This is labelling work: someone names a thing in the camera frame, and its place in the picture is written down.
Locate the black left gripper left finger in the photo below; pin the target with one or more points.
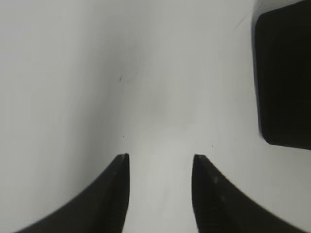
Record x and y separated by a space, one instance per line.
100 208

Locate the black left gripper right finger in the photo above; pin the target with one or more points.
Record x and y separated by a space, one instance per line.
220 207

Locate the black tote bag tan handles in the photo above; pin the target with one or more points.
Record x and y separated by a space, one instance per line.
282 62

